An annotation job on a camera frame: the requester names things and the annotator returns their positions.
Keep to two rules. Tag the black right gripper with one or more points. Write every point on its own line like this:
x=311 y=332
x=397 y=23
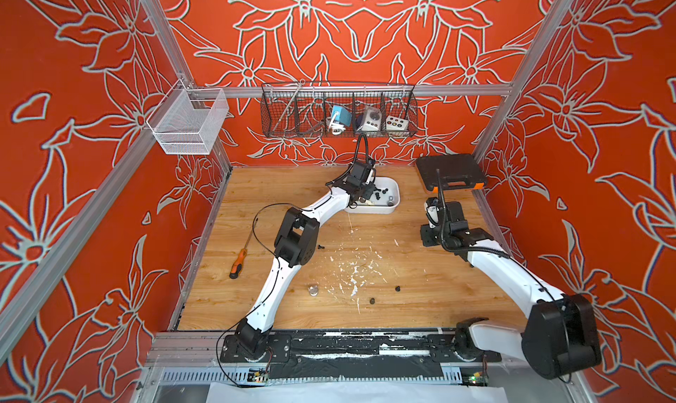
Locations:
x=424 y=230

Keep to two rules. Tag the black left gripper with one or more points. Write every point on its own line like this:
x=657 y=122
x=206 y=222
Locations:
x=369 y=191

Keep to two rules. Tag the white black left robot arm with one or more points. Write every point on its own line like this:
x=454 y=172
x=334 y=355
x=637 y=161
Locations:
x=295 y=244

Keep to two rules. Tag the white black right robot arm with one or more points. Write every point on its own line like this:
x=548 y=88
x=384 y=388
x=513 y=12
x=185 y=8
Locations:
x=560 y=336

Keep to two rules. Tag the white plastic storage box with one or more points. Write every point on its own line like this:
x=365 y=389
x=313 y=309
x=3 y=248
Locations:
x=385 y=187

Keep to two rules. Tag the teal box in basket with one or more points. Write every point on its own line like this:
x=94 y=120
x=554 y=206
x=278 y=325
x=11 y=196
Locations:
x=339 y=120

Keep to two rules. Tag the black orange tool case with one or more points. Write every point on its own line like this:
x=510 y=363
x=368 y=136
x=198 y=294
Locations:
x=454 y=172

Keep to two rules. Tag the white dotted cube in basket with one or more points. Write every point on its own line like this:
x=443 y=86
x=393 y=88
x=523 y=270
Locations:
x=396 y=125

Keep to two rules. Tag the black wire wall basket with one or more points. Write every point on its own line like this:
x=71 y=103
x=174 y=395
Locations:
x=294 y=110

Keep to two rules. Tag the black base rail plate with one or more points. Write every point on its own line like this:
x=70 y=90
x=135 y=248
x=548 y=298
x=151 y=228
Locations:
x=285 y=346

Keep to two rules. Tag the orange handled screwdriver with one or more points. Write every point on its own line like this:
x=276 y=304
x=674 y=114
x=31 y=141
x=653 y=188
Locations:
x=238 y=264

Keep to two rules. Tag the clear plastic wall bin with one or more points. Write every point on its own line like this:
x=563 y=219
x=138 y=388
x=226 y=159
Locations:
x=181 y=128

